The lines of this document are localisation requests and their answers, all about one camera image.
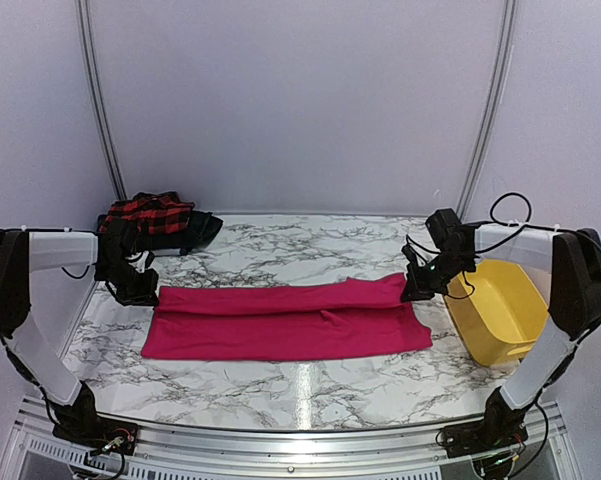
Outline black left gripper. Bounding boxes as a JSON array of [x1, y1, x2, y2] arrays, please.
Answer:
[[95, 258, 157, 306]]

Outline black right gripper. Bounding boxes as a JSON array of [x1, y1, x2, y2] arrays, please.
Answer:
[[400, 249, 473, 301]]

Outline pink garment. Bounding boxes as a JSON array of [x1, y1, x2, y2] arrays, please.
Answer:
[[141, 273, 433, 362]]

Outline red black plaid shirt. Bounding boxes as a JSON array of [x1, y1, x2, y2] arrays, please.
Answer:
[[98, 191, 195, 236]]

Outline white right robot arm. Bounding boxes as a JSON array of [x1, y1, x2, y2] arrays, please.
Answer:
[[401, 209, 601, 448]]

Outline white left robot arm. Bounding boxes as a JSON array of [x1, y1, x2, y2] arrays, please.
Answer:
[[0, 219, 158, 445]]

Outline yellow laundry basket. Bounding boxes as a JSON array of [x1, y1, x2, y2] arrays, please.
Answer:
[[444, 260, 549, 367]]

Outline dark green plaid garment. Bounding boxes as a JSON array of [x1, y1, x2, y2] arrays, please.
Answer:
[[147, 211, 224, 256]]

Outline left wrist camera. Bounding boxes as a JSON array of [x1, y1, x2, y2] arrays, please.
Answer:
[[127, 251, 155, 273]]

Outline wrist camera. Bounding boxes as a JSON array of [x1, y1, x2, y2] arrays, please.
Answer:
[[401, 243, 426, 272], [127, 251, 155, 273]]

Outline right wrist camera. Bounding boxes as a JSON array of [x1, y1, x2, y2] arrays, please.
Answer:
[[401, 243, 426, 272]]

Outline left corner wall post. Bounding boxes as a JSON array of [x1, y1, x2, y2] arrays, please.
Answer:
[[75, 0, 127, 200]]

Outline corner wall post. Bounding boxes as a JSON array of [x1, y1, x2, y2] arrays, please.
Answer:
[[75, 0, 127, 200], [456, 0, 519, 219]]

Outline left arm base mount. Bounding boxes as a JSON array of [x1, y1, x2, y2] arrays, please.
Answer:
[[52, 417, 139, 456]]

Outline aluminium front rail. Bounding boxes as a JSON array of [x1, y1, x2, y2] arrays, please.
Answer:
[[0, 397, 582, 479]]

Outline right corner wall post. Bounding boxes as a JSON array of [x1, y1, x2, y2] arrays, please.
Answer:
[[456, 0, 519, 219]]

